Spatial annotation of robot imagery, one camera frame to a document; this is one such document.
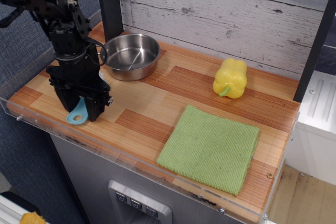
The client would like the black right vertical post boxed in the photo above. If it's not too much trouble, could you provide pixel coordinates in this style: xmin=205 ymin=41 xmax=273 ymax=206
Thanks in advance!
xmin=293 ymin=0 xmax=335 ymax=102

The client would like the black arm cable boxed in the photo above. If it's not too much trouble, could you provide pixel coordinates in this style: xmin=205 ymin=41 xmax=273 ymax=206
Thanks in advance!
xmin=86 ymin=37 xmax=107 ymax=67

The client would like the yellow object bottom left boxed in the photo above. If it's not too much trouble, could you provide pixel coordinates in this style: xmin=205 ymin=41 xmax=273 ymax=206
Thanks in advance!
xmin=19 ymin=212 xmax=47 ymax=224

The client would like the clear acrylic table guard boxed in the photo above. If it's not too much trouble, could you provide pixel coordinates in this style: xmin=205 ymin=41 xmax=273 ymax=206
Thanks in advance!
xmin=0 ymin=10 xmax=300 ymax=222

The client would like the black vertical post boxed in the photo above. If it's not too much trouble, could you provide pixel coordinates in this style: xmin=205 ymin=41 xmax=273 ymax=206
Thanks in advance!
xmin=99 ymin=0 xmax=124 ymax=41
xmin=293 ymin=0 xmax=335 ymax=102

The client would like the light blue dish brush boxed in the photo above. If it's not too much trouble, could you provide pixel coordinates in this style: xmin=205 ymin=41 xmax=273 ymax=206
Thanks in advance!
xmin=66 ymin=70 xmax=107 ymax=125

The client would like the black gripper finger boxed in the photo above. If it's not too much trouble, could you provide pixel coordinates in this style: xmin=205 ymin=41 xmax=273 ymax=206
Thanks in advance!
xmin=85 ymin=96 xmax=106 ymax=122
xmin=55 ymin=87 xmax=80 ymax=112

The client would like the yellow plastic bell pepper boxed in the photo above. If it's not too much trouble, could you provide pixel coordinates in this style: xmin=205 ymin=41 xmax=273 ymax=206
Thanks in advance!
xmin=213 ymin=58 xmax=247 ymax=99

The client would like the black left vertical post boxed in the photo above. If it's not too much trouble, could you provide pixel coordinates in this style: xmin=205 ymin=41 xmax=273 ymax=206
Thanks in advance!
xmin=99 ymin=0 xmax=124 ymax=41

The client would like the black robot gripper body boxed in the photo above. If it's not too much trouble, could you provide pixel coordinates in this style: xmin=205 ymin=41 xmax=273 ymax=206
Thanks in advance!
xmin=46 ymin=43 xmax=113 ymax=106

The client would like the white toy sink unit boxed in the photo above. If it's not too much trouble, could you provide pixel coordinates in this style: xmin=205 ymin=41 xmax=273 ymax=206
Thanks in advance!
xmin=285 ymin=71 xmax=335 ymax=185

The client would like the silver dispenser button panel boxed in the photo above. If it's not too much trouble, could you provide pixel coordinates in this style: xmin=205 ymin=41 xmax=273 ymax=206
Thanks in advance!
xmin=108 ymin=179 xmax=173 ymax=223

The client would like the grey toy fridge cabinet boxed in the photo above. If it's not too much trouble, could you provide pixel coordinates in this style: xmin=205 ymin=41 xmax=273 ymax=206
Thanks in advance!
xmin=51 ymin=135 xmax=268 ymax=223

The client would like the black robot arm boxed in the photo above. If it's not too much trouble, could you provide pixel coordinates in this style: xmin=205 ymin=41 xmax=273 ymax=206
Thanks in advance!
xmin=1 ymin=0 xmax=112 ymax=121

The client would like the stainless steel pot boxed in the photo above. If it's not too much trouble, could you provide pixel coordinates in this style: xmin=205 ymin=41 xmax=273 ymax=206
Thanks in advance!
xmin=100 ymin=34 xmax=161 ymax=81

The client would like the green folded towel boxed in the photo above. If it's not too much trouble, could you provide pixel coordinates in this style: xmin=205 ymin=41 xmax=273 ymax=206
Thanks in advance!
xmin=156 ymin=105 xmax=259 ymax=196

